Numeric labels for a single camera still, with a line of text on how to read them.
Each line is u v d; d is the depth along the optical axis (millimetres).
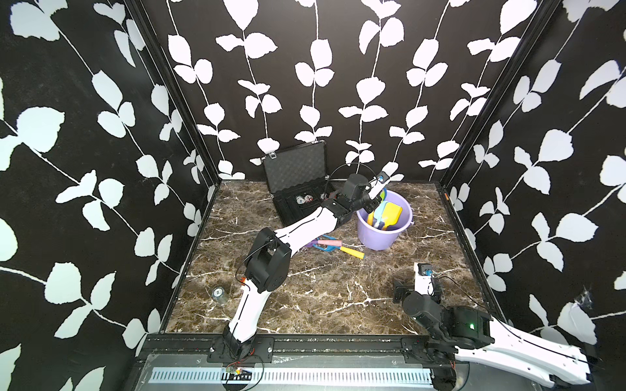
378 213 980
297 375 702
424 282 638
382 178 728
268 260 530
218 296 784
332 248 976
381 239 910
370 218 954
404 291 669
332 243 970
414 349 742
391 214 958
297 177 1104
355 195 677
